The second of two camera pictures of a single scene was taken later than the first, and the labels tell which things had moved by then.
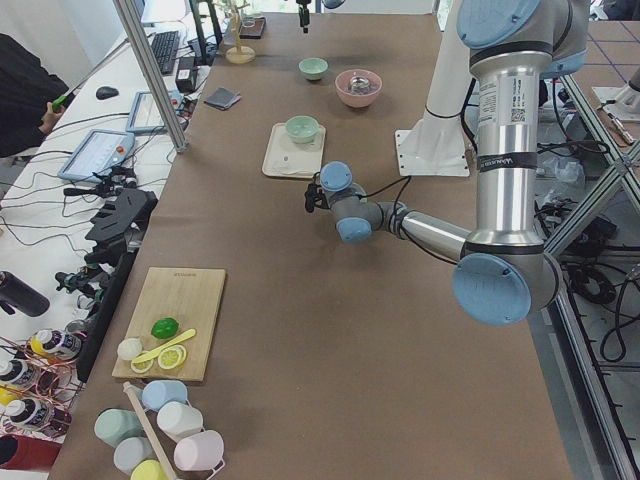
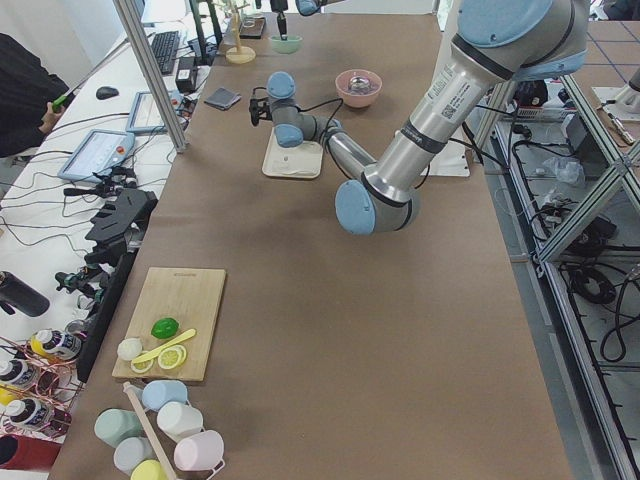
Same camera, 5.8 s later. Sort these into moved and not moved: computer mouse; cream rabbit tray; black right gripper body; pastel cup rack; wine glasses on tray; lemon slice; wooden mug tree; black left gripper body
Moved: black left gripper body; black right gripper body
Not moved: computer mouse; wooden mug tree; pastel cup rack; lemon slice; wine glasses on tray; cream rabbit tray
